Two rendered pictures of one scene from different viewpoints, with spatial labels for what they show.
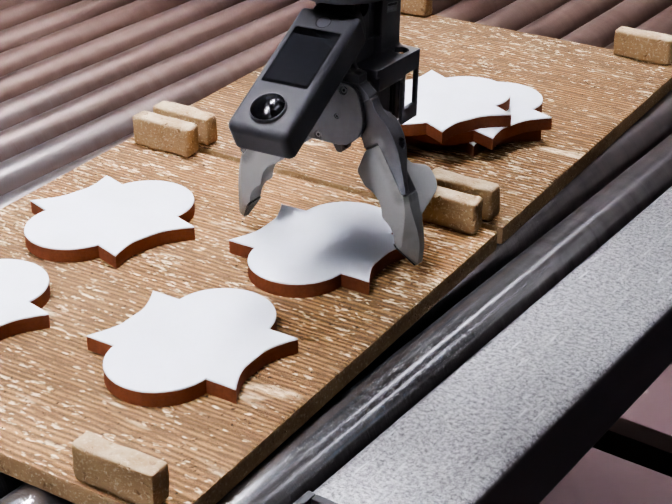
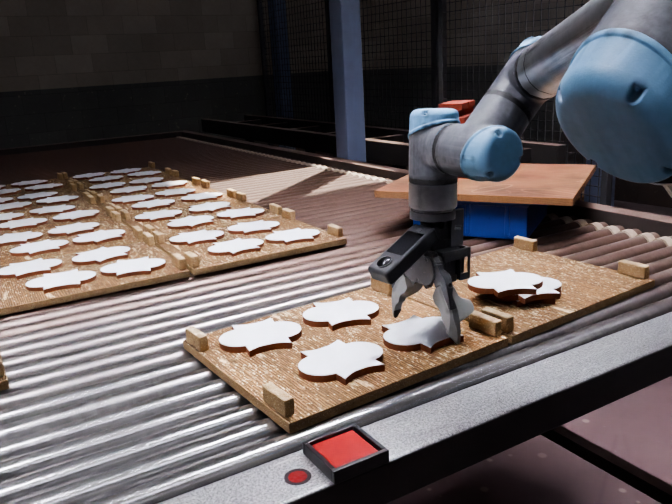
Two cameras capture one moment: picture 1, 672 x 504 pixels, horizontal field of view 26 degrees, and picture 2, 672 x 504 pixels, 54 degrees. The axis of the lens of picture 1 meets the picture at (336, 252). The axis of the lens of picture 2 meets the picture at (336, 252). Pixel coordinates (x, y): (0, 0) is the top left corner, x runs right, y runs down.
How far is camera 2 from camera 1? 0.29 m
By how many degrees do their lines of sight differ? 26
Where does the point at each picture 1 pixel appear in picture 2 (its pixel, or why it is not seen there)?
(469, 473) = (436, 432)
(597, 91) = (598, 287)
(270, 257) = (394, 333)
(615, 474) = not seen: outside the picture
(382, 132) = (441, 280)
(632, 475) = not seen: outside the picture
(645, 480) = not seen: outside the picture
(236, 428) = (339, 394)
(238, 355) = (354, 366)
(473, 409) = (455, 407)
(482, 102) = (526, 283)
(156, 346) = (324, 359)
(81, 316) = (306, 346)
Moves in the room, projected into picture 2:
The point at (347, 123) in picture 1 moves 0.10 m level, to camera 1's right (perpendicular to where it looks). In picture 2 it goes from (427, 275) to (493, 280)
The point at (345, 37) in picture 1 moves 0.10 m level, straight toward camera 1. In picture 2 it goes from (425, 235) to (404, 254)
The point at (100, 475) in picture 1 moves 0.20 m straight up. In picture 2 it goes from (270, 400) to (257, 255)
